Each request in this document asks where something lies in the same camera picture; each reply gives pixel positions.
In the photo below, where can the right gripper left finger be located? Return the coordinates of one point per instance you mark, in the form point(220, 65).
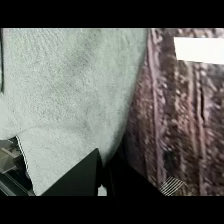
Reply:
point(81, 176)

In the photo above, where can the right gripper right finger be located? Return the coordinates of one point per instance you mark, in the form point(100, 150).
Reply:
point(128, 181)

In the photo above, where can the light blue T-shirt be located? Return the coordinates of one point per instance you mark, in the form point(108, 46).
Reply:
point(66, 86)

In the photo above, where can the silver frame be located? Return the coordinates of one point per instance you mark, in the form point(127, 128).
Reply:
point(10, 166)

